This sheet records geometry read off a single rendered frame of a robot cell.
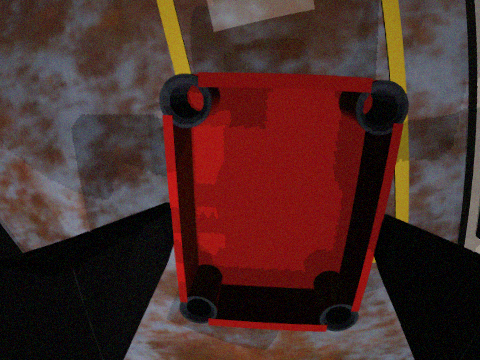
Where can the yellow rectangular frame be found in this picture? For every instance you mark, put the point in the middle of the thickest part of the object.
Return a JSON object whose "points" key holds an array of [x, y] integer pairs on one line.
{"points": [[395, 57]]}

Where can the grey rectangular bar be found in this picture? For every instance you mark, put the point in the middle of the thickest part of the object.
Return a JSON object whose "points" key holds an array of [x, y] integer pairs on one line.
{"points": [[7, 247]]}

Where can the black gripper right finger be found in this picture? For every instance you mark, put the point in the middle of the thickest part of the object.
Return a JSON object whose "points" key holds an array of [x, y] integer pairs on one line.
{"points": [[434, 287]]}

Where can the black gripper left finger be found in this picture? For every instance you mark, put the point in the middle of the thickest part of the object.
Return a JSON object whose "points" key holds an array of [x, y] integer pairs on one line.
{"points": [[83, 298]]}

